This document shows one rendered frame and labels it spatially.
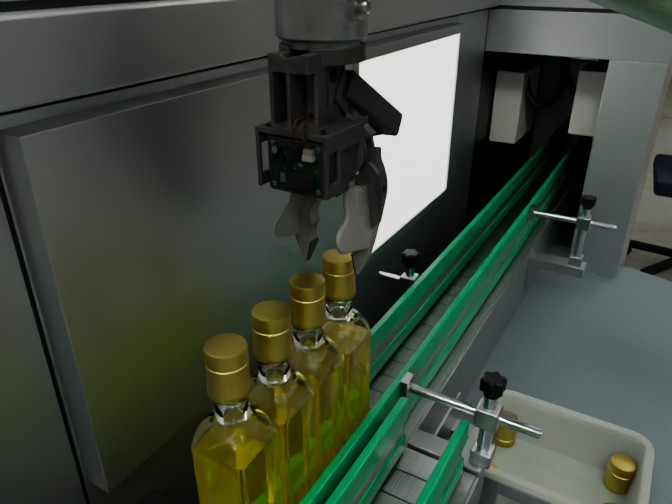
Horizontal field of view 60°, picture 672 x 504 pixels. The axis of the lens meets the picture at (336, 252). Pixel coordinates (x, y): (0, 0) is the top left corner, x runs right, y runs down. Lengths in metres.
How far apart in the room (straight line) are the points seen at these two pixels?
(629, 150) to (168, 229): 1.09
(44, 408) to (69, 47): 0.30
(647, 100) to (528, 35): 0.28
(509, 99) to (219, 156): 1.08
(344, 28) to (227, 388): 0.29
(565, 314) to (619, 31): 0.59
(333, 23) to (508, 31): 0.99
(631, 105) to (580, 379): 0.59
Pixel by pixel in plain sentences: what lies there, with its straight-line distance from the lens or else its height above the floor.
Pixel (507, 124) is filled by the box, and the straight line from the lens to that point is 1.58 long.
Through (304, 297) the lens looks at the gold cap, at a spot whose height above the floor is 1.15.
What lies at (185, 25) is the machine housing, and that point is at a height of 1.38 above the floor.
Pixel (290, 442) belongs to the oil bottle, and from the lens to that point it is 0.55.
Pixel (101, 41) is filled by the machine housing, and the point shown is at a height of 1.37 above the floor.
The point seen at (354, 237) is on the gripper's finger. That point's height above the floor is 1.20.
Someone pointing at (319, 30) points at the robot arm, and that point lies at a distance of 0.47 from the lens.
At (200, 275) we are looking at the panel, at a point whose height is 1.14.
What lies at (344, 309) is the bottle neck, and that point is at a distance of 0.60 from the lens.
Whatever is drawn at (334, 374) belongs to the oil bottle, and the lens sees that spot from 0.58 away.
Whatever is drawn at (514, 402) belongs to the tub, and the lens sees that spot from 0.94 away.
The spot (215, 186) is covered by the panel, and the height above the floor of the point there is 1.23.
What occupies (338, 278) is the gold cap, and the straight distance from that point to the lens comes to 0.57.
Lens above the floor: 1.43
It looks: 27 degrees down
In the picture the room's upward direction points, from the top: straight up
